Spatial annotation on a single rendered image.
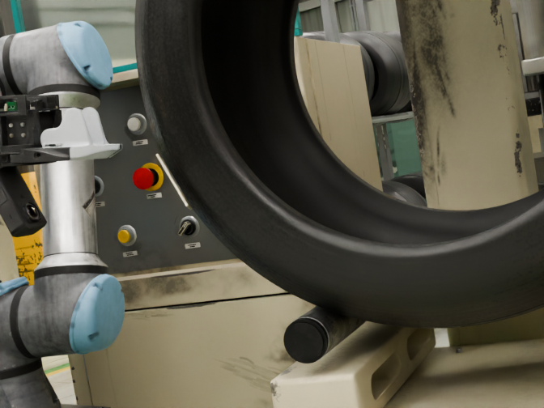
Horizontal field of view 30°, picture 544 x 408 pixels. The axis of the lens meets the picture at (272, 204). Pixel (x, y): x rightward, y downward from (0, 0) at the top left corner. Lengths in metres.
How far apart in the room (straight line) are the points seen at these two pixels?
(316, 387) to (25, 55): 0.89
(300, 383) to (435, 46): 0.50
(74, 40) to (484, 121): 0.69
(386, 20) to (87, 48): 10.67
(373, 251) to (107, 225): 1.05
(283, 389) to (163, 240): 0.90
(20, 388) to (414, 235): 0.73
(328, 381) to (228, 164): 0.23
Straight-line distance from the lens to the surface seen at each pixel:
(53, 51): 1.67
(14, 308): 1.63
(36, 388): 1.67
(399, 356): 1.15
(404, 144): 12.12
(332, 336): 1.00
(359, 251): 0.94
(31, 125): 1.20
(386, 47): 5.32
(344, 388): 0.99
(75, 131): 1.17
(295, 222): 0.95
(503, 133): 1.29
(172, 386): 1.87
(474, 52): 1.30
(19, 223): 1.22
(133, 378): 1.90
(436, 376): 1.19
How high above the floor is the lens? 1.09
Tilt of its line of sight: 3 degrees down
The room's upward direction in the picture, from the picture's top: 9 degrees counter-clockwise
